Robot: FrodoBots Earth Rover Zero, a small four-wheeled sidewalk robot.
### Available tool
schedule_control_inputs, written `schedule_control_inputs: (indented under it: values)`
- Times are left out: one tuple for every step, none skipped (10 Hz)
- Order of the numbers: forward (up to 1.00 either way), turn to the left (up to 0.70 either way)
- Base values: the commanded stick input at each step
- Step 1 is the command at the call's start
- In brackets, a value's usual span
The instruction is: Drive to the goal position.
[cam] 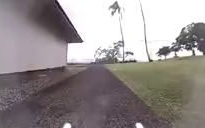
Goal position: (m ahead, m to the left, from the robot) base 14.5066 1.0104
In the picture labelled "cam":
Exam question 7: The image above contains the grey building with dark roof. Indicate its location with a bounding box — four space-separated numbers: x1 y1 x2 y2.
0 0 84 77

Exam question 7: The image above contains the small dark tree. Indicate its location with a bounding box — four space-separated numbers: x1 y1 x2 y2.
155 45 173 61

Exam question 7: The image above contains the robot's own part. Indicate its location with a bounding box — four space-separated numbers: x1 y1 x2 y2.
134 122 145 128
62 122 73 128

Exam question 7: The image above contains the green grass field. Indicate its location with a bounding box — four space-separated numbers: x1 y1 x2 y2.
104 54 205 128

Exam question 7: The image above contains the short palm tree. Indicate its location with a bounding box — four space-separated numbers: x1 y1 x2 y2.
108 0 127 63

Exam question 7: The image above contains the dark asphalt path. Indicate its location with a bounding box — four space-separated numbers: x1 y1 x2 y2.
0 63 173 128

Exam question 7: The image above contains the tall leaning palm tree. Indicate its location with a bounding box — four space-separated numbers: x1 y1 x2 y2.
137 0 153 63

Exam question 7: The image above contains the large dark round tree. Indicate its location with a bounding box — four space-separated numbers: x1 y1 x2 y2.
171 21 205 57

